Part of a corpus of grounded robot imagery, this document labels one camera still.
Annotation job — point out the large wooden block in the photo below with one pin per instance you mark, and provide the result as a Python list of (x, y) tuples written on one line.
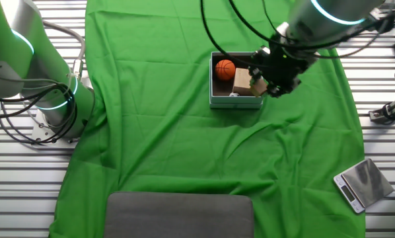
[(242, 82)]

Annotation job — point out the mini soccer ball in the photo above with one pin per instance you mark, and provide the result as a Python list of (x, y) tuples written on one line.
[(234, 94)]

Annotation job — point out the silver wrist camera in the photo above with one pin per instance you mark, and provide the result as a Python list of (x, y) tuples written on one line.
[(382, 20)]

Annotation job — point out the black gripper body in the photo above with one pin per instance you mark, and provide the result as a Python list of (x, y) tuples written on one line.
[(283, 66)]

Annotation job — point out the pale blue gift box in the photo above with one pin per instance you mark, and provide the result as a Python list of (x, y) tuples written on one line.
[(224, 100)]

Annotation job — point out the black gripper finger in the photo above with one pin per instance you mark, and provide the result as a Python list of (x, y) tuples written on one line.
[(255, 71), (276, 91)]

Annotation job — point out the small silver camera on mount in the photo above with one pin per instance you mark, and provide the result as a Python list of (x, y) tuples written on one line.
[(390, 110)]

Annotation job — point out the small wooden cube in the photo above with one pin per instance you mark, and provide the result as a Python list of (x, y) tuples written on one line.
[(258, 87)]

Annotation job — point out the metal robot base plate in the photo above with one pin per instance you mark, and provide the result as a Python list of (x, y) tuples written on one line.
[(40, 132)]

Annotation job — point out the grey cushion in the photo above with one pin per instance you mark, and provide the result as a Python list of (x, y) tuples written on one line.
[(177, 215)]

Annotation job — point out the silver digital scale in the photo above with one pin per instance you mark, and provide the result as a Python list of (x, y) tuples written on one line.
[(366, 182)]

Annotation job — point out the green cloth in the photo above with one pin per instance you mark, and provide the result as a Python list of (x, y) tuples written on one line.
[(151, 132)]

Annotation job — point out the orange mini basketball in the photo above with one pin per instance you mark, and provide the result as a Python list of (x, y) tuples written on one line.
[(225, 70)]

